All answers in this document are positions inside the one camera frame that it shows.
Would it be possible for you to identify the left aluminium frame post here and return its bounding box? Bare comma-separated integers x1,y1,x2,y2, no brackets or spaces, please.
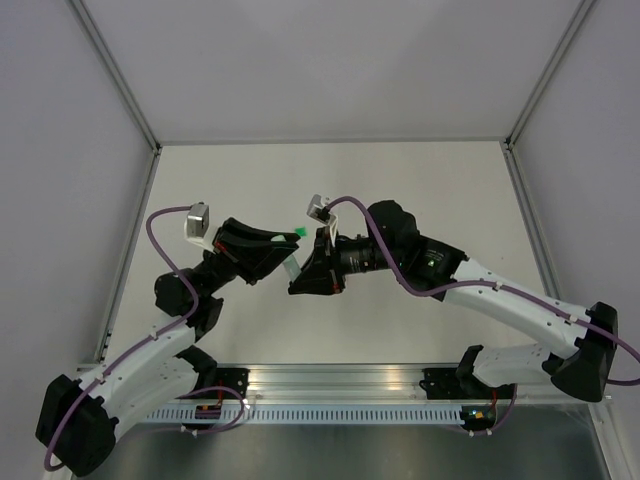
66,0,162,363

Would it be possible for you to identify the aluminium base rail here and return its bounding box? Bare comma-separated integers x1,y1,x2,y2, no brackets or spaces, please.
72,363,614,404

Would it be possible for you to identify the white slotted cable duct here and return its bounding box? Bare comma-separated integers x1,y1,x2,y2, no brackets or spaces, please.
144,403,463,425

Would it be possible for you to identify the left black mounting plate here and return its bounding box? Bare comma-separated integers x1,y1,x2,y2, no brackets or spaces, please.
214,367,250,398

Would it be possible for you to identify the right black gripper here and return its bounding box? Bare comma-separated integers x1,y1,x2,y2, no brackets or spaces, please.
288,222,402,293

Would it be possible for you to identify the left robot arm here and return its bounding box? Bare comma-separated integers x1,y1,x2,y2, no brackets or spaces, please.
35,204,300,477

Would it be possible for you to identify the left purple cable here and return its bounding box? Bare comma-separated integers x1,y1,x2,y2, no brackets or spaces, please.
43,205,246,472

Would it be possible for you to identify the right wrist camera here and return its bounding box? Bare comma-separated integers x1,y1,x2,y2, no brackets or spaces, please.
307,194,338,244

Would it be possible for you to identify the black mounting plate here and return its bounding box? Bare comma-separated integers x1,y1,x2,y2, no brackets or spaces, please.
419,367,515,400
214,367,250,398

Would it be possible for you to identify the right aluminium frame post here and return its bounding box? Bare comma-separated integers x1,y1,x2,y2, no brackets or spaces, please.
500,0,600,299

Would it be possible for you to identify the light green highlighter pen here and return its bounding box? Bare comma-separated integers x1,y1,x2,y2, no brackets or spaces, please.
283,256,301,282

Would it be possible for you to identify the aluminium frame post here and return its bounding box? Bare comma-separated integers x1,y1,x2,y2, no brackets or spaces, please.
500,0,600,299
66,0,162,363

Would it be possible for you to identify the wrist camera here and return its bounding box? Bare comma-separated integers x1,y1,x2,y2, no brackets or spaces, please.
184,202,211,250
307,194,338,244

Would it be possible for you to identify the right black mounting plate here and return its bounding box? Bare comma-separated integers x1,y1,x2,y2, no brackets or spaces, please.
419,367,515,400

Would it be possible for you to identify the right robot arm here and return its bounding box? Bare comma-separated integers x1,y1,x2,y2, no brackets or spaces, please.
288,195,617,403

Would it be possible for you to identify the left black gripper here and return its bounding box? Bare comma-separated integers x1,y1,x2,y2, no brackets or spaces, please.
199,218,305,298

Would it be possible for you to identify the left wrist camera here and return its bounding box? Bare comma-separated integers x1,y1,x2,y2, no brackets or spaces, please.
184,202,211,250

